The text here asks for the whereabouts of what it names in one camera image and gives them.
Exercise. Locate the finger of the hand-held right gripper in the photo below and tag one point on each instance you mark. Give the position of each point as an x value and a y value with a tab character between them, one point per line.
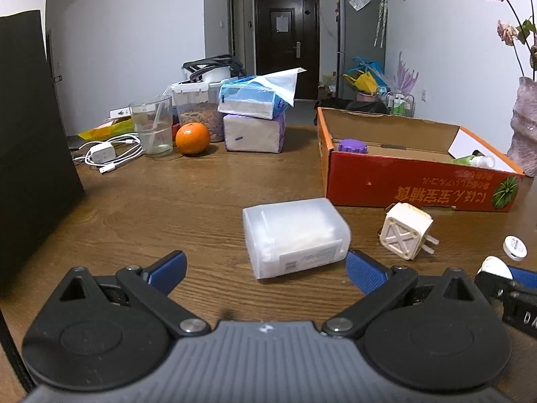
488	283
524	271

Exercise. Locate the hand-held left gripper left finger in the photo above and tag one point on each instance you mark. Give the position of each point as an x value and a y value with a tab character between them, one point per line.
170	266

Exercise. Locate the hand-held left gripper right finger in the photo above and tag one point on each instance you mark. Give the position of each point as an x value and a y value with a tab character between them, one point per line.
365	270

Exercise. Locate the white power adapter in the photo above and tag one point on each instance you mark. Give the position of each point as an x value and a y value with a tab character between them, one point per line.
402	233

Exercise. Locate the translucent white plastic box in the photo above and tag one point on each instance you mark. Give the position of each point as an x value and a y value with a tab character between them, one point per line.
293	235

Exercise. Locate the red cardboard box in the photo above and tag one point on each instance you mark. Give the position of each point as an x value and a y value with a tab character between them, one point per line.
398	184

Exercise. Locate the green spray bottle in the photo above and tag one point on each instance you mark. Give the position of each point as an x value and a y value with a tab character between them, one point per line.
472	160

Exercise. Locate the purple jar lid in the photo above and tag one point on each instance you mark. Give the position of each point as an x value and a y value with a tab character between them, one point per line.
353	147

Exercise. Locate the small white round cap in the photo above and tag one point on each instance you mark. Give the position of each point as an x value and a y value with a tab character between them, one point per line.
515	247

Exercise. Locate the orange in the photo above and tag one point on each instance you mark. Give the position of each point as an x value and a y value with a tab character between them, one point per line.
192	138

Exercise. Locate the white charger block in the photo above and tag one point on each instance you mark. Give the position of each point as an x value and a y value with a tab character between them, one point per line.
102	153

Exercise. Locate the pink stone vase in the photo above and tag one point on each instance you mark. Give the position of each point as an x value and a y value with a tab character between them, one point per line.
524	134

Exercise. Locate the clear glass cup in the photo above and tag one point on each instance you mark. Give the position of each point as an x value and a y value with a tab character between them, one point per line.
153	130

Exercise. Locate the yellow packet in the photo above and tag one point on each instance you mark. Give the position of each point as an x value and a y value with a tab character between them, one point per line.
105	130

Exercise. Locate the white tissue pack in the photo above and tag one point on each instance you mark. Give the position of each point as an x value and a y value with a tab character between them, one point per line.
251	134

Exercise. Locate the clear container of nuts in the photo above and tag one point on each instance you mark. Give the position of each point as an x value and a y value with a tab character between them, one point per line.
197	113

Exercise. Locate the small white carton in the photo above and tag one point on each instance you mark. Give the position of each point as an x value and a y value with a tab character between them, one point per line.
121	113

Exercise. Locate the black backpack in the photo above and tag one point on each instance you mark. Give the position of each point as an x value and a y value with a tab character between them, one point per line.
352	105

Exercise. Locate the black paper bag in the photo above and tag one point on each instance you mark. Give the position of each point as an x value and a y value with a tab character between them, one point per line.
33	155

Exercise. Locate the blue tissue pack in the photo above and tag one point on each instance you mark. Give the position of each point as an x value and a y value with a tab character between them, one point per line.
251	98

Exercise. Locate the blue and yellow bags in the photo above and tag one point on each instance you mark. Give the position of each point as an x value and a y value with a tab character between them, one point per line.
365	77

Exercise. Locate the grey refrigerator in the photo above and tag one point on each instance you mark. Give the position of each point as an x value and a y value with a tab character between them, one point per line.
356	46

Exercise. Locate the bunch of dried pink roses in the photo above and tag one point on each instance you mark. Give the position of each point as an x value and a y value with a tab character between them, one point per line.
507	31

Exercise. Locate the dark wooden entrance door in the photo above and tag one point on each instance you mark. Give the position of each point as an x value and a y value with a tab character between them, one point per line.
285	37

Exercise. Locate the hanging white umbrellas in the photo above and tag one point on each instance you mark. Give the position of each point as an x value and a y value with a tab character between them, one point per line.
379	21

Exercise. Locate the dark side door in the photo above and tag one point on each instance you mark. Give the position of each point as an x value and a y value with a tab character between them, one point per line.
235	21

